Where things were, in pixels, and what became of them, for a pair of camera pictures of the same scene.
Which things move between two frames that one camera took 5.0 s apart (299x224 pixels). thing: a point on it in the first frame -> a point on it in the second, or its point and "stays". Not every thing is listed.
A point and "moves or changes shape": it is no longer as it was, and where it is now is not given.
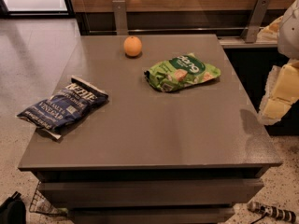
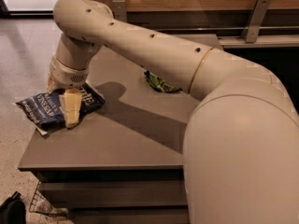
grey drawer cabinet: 188,156 stays
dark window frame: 6,13 stays
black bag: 13,210 stays
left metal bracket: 121,17 stays
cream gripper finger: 270,34 -> 50,87
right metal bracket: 256,20 stays
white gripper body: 290,32 -> 65,76
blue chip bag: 64,110 moves or changes shape
